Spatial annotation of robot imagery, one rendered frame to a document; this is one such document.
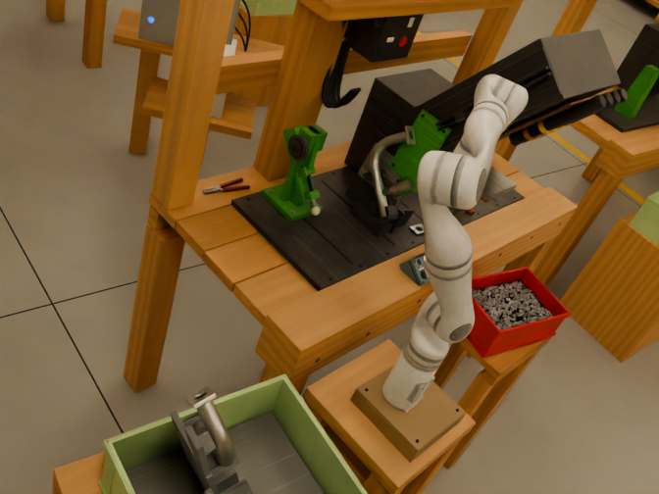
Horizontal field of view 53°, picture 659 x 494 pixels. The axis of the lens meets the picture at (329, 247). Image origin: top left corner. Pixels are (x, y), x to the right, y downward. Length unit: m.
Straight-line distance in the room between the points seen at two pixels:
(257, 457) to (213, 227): 0.72
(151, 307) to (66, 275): 0.81
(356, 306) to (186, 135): 0.65
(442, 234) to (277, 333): 0.63
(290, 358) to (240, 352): 1.12
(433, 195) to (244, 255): 0.87
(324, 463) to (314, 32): 1.15
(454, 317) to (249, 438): 0.53
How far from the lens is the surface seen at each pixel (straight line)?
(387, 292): 1.92
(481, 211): 2.45
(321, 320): 1.76
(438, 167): 1.13
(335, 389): 1.69
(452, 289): 1.34
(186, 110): 1.79
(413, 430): 1.63
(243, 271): 1.84
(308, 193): 2.00
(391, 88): 2.19
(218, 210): 2.02
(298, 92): 2.04
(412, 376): 1.58
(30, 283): 2.97
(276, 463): 1.53
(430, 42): 2.60
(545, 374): 3.41
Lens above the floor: 2.12
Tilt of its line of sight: 38 degrees down
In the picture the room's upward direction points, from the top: 21 degrees clockwise
